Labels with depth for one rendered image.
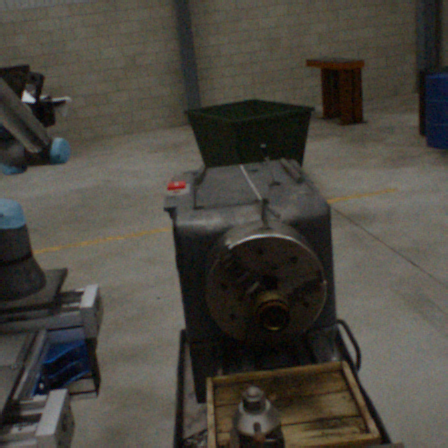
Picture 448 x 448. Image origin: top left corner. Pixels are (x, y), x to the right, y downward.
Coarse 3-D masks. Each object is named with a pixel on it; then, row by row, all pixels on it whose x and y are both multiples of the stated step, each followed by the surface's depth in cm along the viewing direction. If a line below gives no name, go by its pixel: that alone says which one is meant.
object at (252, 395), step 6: (246, 390) 97; (252, 390) 95; (258, 390) 96; (246, 396) 95; (252, 396) 95; (258, 396) 95; (264, 396) 96; (246, 402) 95; (252, 402) 95; (258, 402) 95; (264, 402) 96; (246, 408) 96; (252, 408) 95; (258, 408) 95; (264, 408) 95
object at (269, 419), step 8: (240, 408) 97; (272, 408) 97; (240, 416) 95; (248, 416) 95; (256, 416) 94; (264, 416) 95; (272, 416) 95; (240, 424) 95; (248, 424) 94; (264, 424) 94; (272, 424) 95; (240, 432) 95; (248, 432) 94; (264, 432) 94
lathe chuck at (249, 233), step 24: (240, 240) 149; (264, 240) 148; (288, 240) 149; (216, 264) 150; (264, 264) 151; (288, 264) 151; (312, 264) 151; (216, 288) 152; (240, 288) 152; (216, 312) 154; (240, 312) 155; (312, 312) 156; (240, 336) 157; (264, 336) 157; (288, 336) 158
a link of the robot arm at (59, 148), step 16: (0, 80) 141; (0, 96) 142; (16, 96) 148; (0, 112) 145; (16, 112) 148; (16, 128) 151; (32, 128) 154; (32, 144) 157; (48, 144) 160; (64, 144) 164; (32, 160) 164; (48, 160) 163; (64, 160) 164
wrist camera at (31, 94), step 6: (30, 72) 178; (36, 72) 177; (30, 78) 177; (36, 78) 177; (42, 78) 178; (30, 84) 177; (36, 84) 177; (42, 84) 178; (24, 90) 177; (30, 90) 177; (36, 90) 177; (24, 96) 177; (30, 96) 177; (36, 96) 177; (30, 102) 176; (36, 102) 177; (36, 108) 178
